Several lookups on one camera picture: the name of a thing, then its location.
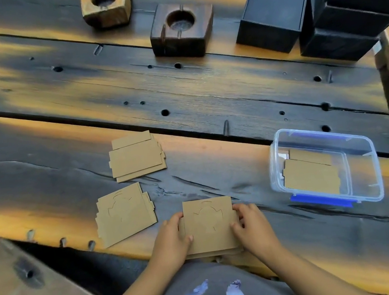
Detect person's right hand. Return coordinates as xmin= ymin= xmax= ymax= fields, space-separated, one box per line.
xmin=227 ymin=197 xmax=285 ymax=268

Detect person's left hand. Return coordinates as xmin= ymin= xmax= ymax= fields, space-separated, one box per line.
xmin=142 ymin=210 xmax=199 ymax=277

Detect brown cardboard cutout card stack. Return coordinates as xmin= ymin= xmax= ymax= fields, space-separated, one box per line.
xmin=175 ymin=193 xmax=246 ymax=263
xmin=91 ymin=180 xmax=161 ymax=250

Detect person's right forearm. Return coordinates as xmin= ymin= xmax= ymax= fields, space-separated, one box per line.
xmin=261 ymin=232 xmax=383 ymax=295

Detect large brown cardboard card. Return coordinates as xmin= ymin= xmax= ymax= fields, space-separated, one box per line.
xmin=280 ymin=151 xmax=348 ymax=203

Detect plain brown cardboard card stack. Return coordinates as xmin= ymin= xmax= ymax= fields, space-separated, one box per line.
xmin=105 ymin=128 xmax=169 ymax=184

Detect small brown cardboard card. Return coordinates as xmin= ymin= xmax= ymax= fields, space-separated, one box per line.
xmin=287 ymin=142 xmax=335 ymax=172

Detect clear plastic container blue clips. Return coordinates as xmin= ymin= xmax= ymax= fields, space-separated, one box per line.
xmin=262 ymin=115 xmax=387 ymax=219

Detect dark wooden block with hole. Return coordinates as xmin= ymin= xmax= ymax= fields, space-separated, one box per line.
xmin=145 ymin=0 xmax=221 ymax=64

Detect light wooden block with hole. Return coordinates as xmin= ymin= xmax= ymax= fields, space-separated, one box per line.
xmin=80 ymin=0 xmax=135 ymax=32

